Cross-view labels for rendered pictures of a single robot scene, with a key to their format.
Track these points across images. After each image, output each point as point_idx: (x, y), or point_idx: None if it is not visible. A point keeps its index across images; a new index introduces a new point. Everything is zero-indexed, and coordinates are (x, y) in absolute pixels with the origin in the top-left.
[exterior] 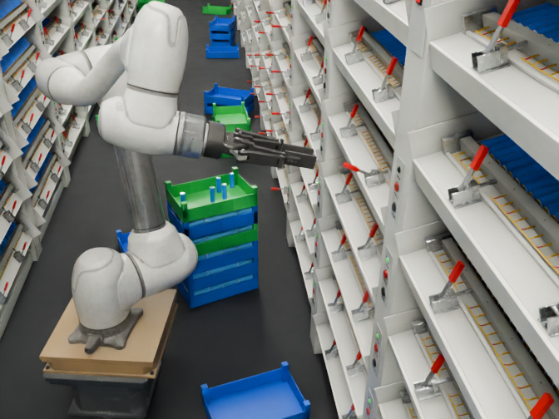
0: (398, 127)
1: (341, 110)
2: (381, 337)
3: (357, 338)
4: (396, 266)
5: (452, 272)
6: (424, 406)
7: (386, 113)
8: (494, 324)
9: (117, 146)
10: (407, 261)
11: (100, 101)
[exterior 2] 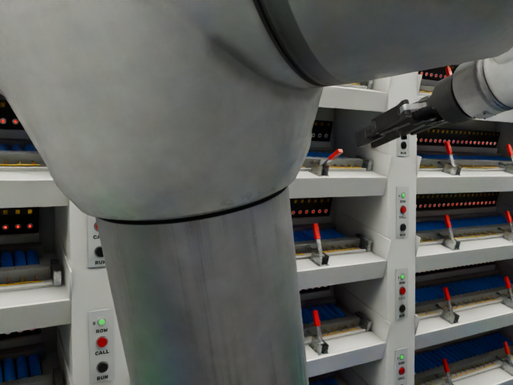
0: (392, 83)
1: None
2: (408, 270)
3: (350, 351)
4: (414, 188)
5: (449, 148)
6: (460, 248)
7: (349, 88)
8: (458, 162)
9: (305, 360)
10: (421, 176)
11: (313, 115)
